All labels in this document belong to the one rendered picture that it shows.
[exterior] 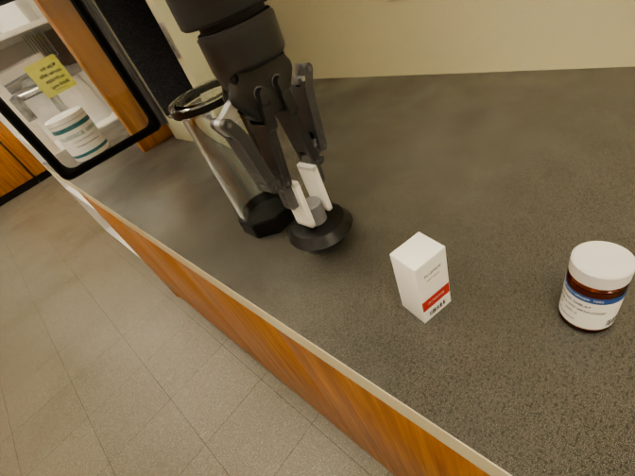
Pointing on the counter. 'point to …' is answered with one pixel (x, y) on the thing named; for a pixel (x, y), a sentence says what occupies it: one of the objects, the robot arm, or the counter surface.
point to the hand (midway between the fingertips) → (306, 195)
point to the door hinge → (125, 59)
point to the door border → (123, 80)
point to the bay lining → (146, 48)
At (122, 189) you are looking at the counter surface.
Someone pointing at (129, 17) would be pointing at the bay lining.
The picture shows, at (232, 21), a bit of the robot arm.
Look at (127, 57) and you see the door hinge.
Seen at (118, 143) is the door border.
